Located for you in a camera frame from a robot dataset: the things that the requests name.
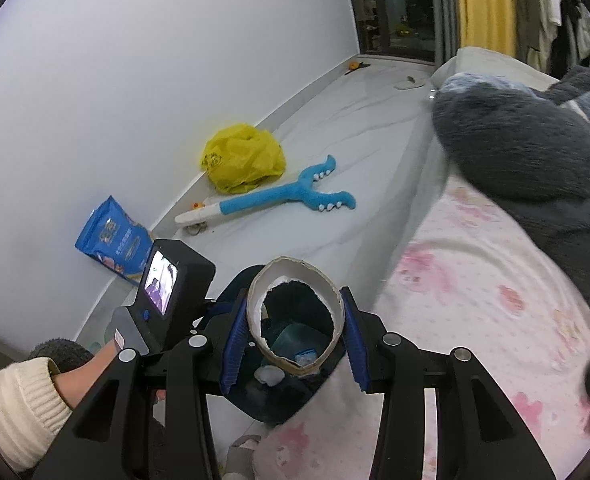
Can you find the dark grey fleece blanket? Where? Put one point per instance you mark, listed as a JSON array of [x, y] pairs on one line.
[[515, 150]]

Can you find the yellow plastic bag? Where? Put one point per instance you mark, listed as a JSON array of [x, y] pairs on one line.
[[242, 157]]

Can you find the blue plush grabber toy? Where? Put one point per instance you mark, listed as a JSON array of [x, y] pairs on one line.
[[275, 195]]

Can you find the orange floor object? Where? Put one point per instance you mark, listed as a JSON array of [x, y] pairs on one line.
[[355, 65]]

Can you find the person's left hand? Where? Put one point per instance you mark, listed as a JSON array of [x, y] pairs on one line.
[[82, 372]]

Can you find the dark glass balcony door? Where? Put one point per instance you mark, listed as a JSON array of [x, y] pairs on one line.
[[400, 0]]

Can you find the beige coat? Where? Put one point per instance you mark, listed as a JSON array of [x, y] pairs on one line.
[[537, 10]]

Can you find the blue snack bag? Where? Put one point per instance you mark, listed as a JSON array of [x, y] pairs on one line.
[[112, 240]]

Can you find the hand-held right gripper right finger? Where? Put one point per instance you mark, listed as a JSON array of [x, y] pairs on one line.
[[353, 345]]

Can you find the black garment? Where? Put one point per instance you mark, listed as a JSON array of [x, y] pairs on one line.
[[570, 30]]

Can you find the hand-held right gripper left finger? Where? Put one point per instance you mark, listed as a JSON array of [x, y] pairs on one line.
[[232, 355]]

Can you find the grey curtain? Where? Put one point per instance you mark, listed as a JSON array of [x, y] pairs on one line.
[[445, 10]]

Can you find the person's left forearm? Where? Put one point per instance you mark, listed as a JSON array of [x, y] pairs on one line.
[[15, 410]]

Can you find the brown cardboard tape roll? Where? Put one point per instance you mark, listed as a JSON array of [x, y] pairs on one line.
[[295, 267]]

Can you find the dark teal trash bin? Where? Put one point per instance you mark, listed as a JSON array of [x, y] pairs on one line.
[[270, 402]]

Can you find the yellow curtain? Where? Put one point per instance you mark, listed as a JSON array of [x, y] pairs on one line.
[[485, 5]]

